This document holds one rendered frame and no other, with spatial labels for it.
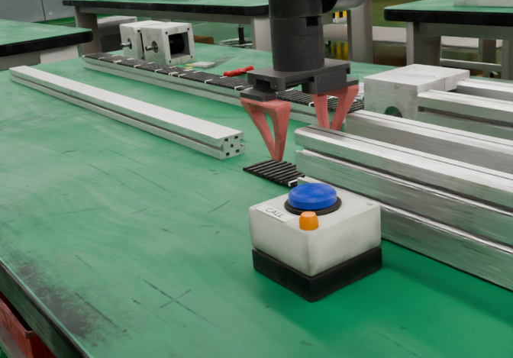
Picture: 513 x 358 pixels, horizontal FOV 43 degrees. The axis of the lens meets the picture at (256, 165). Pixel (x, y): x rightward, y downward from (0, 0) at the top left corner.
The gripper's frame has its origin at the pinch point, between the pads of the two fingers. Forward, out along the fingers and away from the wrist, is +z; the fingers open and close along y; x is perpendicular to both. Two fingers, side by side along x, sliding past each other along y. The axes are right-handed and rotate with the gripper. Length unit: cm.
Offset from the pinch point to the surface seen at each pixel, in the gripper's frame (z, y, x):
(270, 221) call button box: -1.0, -17.0, -16.2
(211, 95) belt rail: 4, 17, 48
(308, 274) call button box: 2.2, -16.8, -20.6
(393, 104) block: -2.2, 14.0, -0.9
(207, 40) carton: 37, 190, 335
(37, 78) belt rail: 2, -2, 89
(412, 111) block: -1.7, 14.0, -4.0
